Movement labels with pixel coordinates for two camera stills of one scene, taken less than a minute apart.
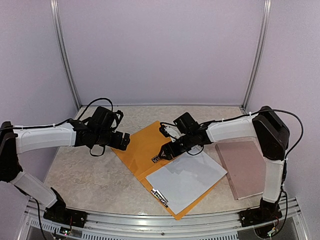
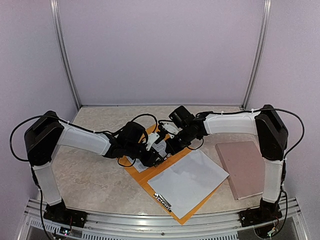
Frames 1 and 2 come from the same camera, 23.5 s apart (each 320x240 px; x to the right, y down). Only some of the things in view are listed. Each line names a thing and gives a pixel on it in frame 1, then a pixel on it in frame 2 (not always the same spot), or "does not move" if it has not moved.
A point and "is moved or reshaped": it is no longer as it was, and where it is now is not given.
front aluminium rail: [214, 226] does not move
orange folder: [140, 152] is moved or reshaped
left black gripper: [125, 141] to [149, 161]
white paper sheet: [184, 180] is moved or reshaped
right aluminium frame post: [265, 19] does not move
